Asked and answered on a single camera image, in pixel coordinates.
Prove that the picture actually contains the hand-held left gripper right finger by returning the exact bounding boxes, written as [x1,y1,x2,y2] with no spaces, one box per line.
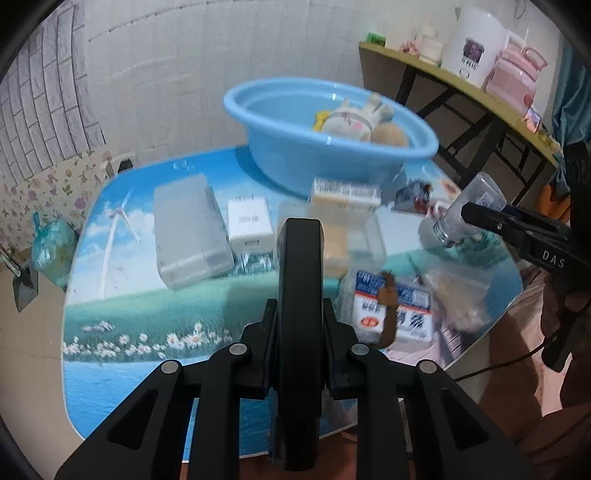
[322,304,532,480]

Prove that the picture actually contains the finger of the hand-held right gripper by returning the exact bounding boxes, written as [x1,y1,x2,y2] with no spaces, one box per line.
[461,202,573,271]

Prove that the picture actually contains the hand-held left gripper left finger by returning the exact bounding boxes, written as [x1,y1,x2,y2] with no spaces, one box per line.
[55,299,279,480]

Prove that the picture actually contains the clear plastic bottle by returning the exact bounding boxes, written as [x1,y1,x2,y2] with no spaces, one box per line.
[419,172,506,247]

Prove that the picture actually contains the black oblong device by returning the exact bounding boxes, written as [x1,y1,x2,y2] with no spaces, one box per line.
[267,217,326,472]

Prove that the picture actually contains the clear plastic container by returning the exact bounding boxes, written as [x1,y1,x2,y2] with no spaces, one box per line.
[276,200,387,280]

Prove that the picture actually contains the dark printed snack packet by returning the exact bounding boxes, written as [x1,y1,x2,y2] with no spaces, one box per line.
[394,178,462,217]

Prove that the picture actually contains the white charger adapter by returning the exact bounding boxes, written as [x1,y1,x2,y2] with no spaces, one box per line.
[226,196,274,254]

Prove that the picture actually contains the translucent plastic storage box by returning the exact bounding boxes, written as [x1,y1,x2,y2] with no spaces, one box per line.
[153,174,235,291]

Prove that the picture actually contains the cream rectangular box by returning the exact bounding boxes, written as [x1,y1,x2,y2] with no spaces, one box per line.
[308,178,382,214]

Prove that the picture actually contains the blue plastic basin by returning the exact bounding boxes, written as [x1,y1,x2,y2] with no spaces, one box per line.
[223,78,439,197]

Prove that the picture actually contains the teal curtain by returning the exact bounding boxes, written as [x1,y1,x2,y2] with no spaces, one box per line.
[551,46,591,195]

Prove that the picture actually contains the clear bag with beige contents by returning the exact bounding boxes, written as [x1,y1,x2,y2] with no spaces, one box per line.
[424,267,494,332]

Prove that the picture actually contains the beige block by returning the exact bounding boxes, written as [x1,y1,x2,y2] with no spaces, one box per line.
[323,237,348,269]

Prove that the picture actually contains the pink kettle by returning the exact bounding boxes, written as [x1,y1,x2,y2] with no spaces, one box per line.
[484,37,549,114]

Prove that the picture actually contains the yellow-topped side table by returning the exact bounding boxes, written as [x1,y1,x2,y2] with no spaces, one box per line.
[359,41,566,208]

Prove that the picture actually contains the white plastic bucket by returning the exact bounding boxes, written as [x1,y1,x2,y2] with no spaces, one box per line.
[441,6,511,88]

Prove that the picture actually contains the white plush bunny toy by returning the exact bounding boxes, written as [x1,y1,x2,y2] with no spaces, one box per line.
[318,92,393,141]

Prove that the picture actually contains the teal plastic bag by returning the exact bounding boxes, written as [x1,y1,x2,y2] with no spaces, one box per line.
[31,213,79,289]

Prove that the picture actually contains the metal trowel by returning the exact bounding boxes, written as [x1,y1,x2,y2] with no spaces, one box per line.
[0,247,40,313]

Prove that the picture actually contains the brown strap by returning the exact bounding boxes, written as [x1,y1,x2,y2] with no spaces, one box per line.
[376,271,399,354]

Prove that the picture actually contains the black cable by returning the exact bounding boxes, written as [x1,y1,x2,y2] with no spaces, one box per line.
[455,339,548,381]

